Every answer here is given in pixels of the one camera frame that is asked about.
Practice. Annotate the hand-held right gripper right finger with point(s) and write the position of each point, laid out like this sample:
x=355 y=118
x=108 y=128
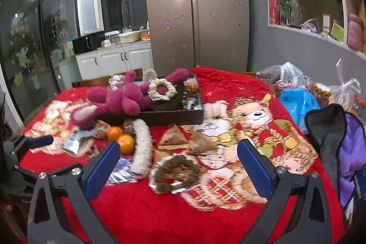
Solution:
x=254 y=169

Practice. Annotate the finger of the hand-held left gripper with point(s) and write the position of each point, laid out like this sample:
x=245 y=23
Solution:
x=41 y=141
x=25 y=174

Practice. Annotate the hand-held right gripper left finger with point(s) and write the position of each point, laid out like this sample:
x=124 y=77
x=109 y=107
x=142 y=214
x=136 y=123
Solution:
x=101 y=172

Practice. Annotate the triangular brown snack packet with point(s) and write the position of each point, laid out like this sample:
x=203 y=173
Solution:
x=173 y=135
x=200 y=144
x=161 y=156

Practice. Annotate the dark brown box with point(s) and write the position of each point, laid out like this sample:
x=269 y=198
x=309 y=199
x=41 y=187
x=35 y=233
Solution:
x=171 y=117

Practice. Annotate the lavender white crochet scrunchie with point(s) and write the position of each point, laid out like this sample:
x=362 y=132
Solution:
x=116 y=80

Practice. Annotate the cream crochet scrunchie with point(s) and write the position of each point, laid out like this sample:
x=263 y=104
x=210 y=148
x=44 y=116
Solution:
x=153 y=94

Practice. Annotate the grey furry scrunchie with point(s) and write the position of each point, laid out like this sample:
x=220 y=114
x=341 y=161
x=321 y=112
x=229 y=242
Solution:
x=150 y=74

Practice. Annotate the clear purple packet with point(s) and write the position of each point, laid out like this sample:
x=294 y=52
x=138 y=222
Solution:
x=121 y=172

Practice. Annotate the silver foil packet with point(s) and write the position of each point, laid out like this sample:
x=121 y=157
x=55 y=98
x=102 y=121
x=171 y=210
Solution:
x=73 y=145

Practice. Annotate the orange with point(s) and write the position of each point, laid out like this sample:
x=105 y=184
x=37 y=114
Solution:
x=114 y=133
x=192 y=86
x=126 y=144

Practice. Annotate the small triangular brown packet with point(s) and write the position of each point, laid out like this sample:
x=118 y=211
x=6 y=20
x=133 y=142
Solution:
x=100 y=129

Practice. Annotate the white furry headband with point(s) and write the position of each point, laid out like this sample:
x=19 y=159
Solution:
x=141 y=146

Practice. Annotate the red printed blanket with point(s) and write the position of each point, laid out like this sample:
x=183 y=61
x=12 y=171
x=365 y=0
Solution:
x=143 y=218

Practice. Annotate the brown braided scrunchie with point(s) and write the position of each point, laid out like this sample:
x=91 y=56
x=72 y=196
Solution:
x=188 y=166

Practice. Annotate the magenta plush bear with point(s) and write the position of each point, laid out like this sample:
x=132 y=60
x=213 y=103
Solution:
x=125 y=98

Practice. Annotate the wooden chair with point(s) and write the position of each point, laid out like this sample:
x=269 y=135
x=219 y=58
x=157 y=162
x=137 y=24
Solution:
x=91 y=81

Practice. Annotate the grey purple garment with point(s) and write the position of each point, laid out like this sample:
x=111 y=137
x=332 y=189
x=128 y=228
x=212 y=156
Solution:
x=328 y=141

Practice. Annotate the blue plastic bag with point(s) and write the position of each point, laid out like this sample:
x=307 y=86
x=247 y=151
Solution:
x=300 y=104

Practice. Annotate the glass sliding door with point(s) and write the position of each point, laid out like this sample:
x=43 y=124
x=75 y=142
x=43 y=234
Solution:
x=28 y=46

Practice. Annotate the jar with patterned lid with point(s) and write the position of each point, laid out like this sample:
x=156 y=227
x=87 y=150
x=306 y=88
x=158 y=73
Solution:
x=321 y=89

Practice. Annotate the black microwave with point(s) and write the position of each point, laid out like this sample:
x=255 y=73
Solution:
x=87 y=42

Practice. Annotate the white kitchen cabinet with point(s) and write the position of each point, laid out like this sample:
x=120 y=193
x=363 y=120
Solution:
x=114 y=59

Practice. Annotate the white mug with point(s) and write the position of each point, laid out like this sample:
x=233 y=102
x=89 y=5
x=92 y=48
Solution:
x=105 y=44

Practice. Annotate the white plastic bag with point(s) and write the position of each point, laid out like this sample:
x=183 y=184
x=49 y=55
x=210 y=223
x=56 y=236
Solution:
x=347 y=92

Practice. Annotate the cream plastic basin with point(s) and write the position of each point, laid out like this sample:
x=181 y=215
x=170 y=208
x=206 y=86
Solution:
x=129 y=37

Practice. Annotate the orange food tray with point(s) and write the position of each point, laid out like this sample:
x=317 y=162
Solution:
x=144 y=37

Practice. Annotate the silver double-door fridge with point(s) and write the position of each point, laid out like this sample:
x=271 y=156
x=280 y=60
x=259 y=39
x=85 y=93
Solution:
x=171 y=32

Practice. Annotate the dark kitchen window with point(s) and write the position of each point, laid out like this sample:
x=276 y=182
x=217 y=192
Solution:
x=123 y=4

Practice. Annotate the green card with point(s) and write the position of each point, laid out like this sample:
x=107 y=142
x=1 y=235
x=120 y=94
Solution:
x=337 y=31

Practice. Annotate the clear glass jar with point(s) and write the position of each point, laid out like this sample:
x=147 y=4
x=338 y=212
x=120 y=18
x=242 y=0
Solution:
x=296 y=12

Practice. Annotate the green box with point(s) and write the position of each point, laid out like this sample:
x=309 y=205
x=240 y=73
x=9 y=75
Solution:
x=285 y=9

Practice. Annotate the red gift box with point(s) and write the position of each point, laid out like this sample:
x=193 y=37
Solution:
x=274 y=6

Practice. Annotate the pink jar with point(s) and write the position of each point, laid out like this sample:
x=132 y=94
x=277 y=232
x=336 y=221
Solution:
x=355 y=32

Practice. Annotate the small picture frame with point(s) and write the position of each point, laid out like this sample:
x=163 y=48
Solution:
x=326 y=23

